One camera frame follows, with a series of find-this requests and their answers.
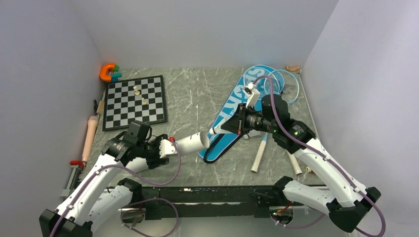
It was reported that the white shuttlecock tube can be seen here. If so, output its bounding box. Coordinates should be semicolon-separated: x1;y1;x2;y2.
176;131;210;156

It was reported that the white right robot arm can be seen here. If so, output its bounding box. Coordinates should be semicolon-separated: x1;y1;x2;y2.
210;94;381;233

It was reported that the blue racket cover bag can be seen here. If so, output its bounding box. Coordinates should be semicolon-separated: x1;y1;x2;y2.
198;65;282;164

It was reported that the teal toy block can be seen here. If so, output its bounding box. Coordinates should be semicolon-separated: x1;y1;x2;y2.
110;65;122;82

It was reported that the blue badminton racket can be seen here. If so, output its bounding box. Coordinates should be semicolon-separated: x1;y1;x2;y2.
269;69;302;175
243;65;280;174

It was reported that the black white chessboard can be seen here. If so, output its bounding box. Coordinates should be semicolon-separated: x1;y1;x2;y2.
102;75;168;131

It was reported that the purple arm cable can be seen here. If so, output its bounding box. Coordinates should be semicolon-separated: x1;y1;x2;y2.
252;75;387;237
49;139;182;237

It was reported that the red grey clamp tool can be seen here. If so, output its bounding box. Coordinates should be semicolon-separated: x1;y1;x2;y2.
60;160;84;199

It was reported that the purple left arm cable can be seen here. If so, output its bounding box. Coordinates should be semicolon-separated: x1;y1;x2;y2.
49;139;182;237

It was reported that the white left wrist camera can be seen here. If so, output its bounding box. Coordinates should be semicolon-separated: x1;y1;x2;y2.
159;139;177;158

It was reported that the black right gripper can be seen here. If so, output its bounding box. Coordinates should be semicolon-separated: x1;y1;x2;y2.
221;103;277;135

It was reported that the orange horseshoe magnet toy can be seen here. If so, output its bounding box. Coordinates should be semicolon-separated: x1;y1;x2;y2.
99;63;116;82

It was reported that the tan curved wooden piece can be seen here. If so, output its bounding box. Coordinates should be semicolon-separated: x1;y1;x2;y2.
286;65;300;73

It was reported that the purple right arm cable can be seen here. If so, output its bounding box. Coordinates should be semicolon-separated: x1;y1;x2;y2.
252;75;387;237

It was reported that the blue badminton racket left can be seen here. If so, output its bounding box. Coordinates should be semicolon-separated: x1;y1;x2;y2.
243;65;280;174

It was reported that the blue badminton racket right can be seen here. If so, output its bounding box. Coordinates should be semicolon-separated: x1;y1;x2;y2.
269;69;302;175

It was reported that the wooden handle tool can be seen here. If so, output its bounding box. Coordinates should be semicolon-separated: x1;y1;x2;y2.
94;100;104;117

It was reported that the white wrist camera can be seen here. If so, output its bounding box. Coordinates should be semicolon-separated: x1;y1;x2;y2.
244;82;260;108
159;139;177;158

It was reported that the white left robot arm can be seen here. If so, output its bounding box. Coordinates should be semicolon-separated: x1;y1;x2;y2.
39;121;176;237

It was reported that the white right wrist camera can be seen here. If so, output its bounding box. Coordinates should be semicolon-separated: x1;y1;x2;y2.
244;82;260;108

